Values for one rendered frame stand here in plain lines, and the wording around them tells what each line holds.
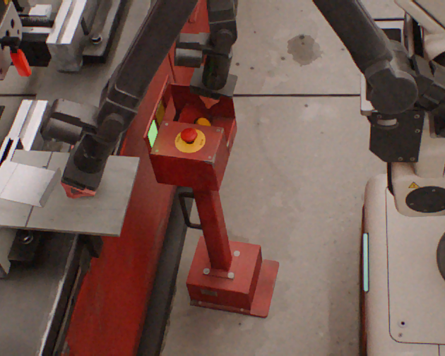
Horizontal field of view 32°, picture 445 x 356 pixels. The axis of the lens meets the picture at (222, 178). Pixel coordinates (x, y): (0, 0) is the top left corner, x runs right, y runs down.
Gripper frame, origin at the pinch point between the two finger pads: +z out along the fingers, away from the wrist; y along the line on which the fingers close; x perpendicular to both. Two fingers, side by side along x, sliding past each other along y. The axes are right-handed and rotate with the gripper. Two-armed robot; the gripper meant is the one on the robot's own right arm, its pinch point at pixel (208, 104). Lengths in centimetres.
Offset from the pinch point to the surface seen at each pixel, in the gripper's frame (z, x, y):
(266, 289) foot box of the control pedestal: 74, 6, -30
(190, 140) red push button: -0.2, 11.7, 1.6
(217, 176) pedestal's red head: 7.3, 14.3, -6.8
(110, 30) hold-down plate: -3.1, -11.5, 28.4
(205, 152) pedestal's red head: 1.3, 13.0, -2.5
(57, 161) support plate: -14.3, 35.6, 24.4
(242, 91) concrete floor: 82, -75, -5
